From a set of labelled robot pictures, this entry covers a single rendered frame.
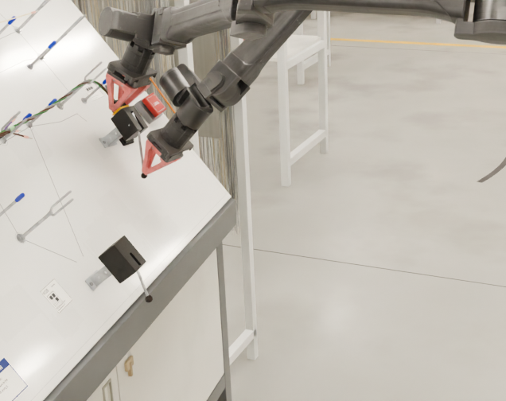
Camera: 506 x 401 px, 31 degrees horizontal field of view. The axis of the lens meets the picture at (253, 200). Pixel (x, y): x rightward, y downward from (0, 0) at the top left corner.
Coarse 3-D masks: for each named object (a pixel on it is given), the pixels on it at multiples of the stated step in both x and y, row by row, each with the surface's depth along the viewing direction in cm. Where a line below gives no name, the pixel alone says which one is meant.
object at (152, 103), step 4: (148, 96) 210; (152, 96) 212; (156, 96) 213; (144, 100) 209; (148, 100) 209; (152, 100) 211; (156, 100) 212; (144, 104) 211; (148, 104) 209; (152, 104) 210; (156, 104) 211; (160, 104) 212; (148, 108) 210; (152, 108) 209; (156, 108) 210; (160, 108) 212; (164, 108) 213; (152, 112) 210; (156, 112) 210; (160, 112) 211; (156, 116) 210
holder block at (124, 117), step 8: (120, 112) 189; (128, 112) 189; (136, 112) 192; (112, 120) 191; (120, 120) 190; (128, 120) 189; (136, 120) 190; (120, 128) 190; (128, 128) 189; (136, 128) 189; (144, 128) 191; (128, 136) 190; (136, 136) 193
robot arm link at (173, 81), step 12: (168, 72) 186; (180, 72) 186; (192, 72) 185; (216, 72) 180; (168, 84) 186; (180, 84) 184; (192, 84) 185; (204, 84) 181; (216, 84) 179; (168, 96) 187; (204, 96) 180; (216, 108) 185
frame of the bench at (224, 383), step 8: (216, 248) 223; (216, 256) 224; (224, 288) 230; (224, 296) 231; (224, 304) 231; (224, 312) 232; (224, 320) 232; (224, 328) 233; (224, 336) 233; (224, 344) 234; (224, 352) 234; (224, 360) 235; (224, 368) 235; (224, 376) 235; (216, 384) 231; (224, 384) 236; (216, 392) 230; (224, 392) 238; (208, 400) 225; (216, 400) 231; (224, 400) 239
